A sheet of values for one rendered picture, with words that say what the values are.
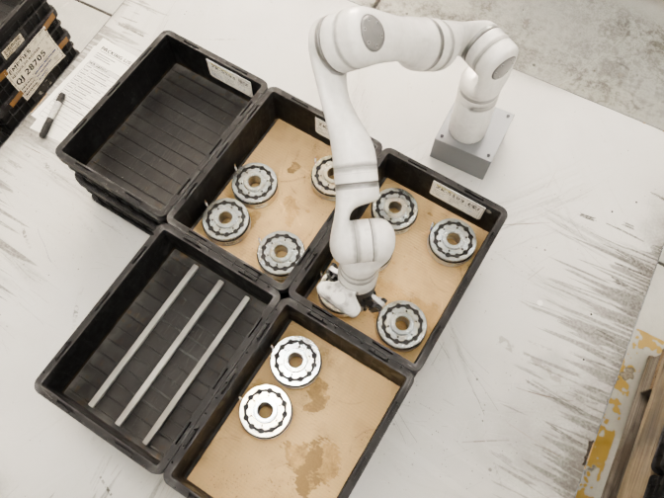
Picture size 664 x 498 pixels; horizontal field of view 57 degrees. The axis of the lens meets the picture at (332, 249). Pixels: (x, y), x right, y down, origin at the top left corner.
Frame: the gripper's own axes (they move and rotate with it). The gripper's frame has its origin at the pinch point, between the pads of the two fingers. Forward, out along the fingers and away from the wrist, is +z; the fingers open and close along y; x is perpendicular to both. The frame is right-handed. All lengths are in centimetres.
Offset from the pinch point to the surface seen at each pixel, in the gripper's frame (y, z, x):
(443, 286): -13.3, 2.5, -14.3
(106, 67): 95, 15, -17
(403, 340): -13.2, -0.7, 1.5
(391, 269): -2.2, 2.5, -10.9
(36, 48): 141, 41, -18
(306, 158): 29.2, 2.4, -21.7
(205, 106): 58, 3, -19
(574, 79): -5, 85, -154
